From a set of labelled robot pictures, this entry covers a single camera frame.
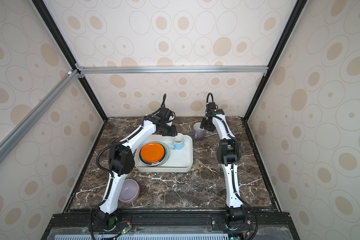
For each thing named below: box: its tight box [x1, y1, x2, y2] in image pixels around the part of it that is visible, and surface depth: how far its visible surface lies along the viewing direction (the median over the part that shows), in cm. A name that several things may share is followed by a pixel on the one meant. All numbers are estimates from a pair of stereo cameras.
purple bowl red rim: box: [118, 179, 140, 204], surface depth 80 cm
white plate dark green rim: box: [138, 141, 170, 167], surface depth 96 cm
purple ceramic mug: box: [193, 122, 205, 139], surface depth 105 cm
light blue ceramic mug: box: [170, 133, 185, 150], surface depth 97 cm
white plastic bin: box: [134, 134, 194, 173], surface depth 96 cm
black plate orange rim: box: [140, 142, 165, 163], surface depth 96 cm
